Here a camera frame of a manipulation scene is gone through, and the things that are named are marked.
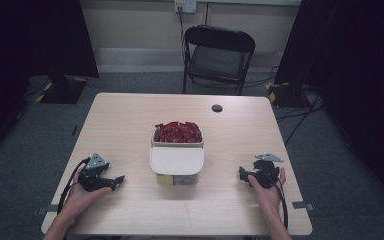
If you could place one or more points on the black stand base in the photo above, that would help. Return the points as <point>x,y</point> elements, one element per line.
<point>63,90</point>
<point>288,95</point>

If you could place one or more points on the person's left hand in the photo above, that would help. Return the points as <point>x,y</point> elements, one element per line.
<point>80,198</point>

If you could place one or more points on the black curtain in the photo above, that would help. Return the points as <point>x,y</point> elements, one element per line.
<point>353,66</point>
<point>30,40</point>

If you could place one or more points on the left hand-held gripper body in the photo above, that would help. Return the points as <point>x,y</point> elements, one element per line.
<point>93,171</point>

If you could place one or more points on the beige tray corner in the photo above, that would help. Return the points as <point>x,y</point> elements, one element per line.
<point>176,160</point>

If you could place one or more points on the person's right hand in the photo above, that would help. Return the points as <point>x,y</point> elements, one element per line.
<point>269,196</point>

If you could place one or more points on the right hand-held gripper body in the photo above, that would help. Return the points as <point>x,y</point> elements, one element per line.
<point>266,171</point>

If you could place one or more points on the pile of red packets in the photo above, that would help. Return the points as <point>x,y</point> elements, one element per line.
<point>177,131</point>

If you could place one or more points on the white wall socket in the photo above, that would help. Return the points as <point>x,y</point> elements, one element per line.
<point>185,5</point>

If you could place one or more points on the white divided storage box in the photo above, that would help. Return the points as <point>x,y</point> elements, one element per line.
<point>177,163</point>

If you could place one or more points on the grey tape strip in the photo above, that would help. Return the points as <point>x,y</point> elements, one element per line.
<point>46,209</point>
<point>302,205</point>

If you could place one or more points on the black folding chair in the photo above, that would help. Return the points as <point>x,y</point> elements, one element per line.
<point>217,58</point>

